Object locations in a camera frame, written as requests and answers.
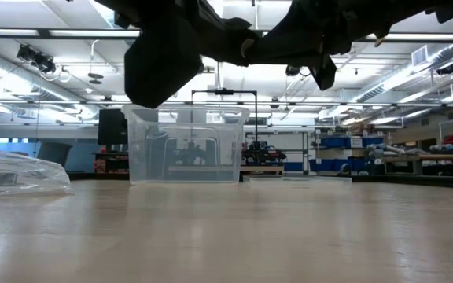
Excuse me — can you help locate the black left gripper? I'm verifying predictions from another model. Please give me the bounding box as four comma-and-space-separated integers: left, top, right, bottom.
123, 15, 232, 109

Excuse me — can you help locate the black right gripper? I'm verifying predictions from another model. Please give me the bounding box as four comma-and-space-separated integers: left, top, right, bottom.
249, 0, 393, 92

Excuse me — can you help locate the clear plastic bag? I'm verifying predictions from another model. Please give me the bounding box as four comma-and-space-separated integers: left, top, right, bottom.
0, 149, 74, 197

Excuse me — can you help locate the blue storage bins shelf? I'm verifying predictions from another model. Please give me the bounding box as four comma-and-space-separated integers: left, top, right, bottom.
308, 131, 387, 174

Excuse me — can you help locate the grey metal rack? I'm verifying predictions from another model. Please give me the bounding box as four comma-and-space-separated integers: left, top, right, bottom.
245, 129, 311, 174

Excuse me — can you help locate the white ceiling air vent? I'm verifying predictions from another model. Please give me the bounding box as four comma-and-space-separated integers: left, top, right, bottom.
410, 44, 429, 68

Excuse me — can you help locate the grey wrapped bundle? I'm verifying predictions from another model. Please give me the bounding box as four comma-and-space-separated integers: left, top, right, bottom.
429, 143, 453, 155
366, 142, 407, 155

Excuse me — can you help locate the small wooden bench top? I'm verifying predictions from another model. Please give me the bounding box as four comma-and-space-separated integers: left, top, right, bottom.
240, 164, 285, 173

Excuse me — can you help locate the clear plastic storage bin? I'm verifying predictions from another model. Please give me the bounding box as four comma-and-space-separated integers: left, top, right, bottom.
120, 104, 251, 186

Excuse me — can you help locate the black cylindrical bin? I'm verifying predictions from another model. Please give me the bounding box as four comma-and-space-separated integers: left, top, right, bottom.
145, 131, 170, 174

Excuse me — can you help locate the black monitor screen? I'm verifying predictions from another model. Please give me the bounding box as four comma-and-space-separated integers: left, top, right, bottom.
97, 108, 129, 145

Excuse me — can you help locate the dark cabinet with red items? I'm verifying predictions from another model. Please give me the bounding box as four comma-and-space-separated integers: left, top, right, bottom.
94, 151, 130, 175

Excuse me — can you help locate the wooden workbench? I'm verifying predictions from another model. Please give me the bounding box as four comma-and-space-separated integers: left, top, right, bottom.
383, 152, 453, 176

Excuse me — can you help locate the grey tapered waste bin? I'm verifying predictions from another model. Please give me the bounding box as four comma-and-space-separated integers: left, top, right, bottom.
36, 141, 73, 171

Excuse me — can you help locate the black ceiling camera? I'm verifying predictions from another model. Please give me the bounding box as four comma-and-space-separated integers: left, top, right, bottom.
16, 42, 57, 75
284, 64, 312, 78

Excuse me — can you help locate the black camera stand frame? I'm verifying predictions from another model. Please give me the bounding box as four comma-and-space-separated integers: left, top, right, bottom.
189, 87, 259, 142

